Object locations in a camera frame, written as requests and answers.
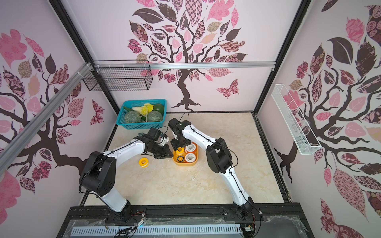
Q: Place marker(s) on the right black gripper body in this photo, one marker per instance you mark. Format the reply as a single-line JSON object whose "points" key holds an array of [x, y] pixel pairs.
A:
{"points": [[178, 143]]}

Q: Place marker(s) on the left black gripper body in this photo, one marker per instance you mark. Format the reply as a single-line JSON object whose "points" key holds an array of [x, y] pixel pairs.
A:
{"points": [[159, 151]]}

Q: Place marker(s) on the orange white tape roll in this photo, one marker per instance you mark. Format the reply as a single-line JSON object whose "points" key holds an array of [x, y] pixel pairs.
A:
{"points": [[190, 158], [191, 148]]}

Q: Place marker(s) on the yellow plastic storage box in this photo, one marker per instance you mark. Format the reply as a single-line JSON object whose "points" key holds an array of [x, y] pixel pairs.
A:
{"points": [[185, 163]]}

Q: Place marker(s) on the black yellow tape roll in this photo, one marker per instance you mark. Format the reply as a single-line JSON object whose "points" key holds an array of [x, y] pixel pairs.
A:
{"points": [[180, 159]]}

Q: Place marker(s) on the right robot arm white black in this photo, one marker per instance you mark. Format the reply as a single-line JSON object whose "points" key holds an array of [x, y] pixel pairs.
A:
{"points": [[219, 159]]}

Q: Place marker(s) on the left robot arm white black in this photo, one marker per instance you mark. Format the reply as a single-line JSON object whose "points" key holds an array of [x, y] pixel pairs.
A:
{"points": [[99, 173]]}

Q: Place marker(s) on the green round melon right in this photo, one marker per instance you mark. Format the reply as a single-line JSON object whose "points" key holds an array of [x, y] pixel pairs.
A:
{"points": [[154, 116]]}

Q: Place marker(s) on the green round melon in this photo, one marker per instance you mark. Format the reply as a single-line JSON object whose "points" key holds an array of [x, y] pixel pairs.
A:
{"points": [[132, 117], [154, 116]]}

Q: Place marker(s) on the green round melon left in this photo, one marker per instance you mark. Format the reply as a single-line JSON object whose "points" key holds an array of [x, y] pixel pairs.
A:
{"points": [[132, 117]]}

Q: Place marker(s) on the yellow white cabbage toy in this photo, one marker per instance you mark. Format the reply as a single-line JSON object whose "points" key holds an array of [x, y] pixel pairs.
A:
{"points": [[144, 110]]}

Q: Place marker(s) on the dark green avocado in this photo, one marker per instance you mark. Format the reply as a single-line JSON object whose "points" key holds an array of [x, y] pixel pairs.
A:
{"points": [[159, 108]]}

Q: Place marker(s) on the teal plastic basket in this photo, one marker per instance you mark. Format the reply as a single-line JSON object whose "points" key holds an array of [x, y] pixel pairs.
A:
{"points": [[127, 106]]}

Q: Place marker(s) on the black wire wall basket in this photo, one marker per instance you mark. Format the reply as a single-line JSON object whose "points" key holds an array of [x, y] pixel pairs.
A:
{"points": [[119, 75]]}

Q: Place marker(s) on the white cable duct strip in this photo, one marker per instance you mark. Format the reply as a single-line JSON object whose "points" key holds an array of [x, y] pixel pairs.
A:
{"points": [[154, 231]]}

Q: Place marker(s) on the white wire wall shelf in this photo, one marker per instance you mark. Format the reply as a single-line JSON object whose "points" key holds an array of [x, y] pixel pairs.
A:
{"points": [[288, 103]]}

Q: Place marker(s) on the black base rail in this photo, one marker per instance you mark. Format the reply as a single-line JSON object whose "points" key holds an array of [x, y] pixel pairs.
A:
{"points": [[268, 220]]}

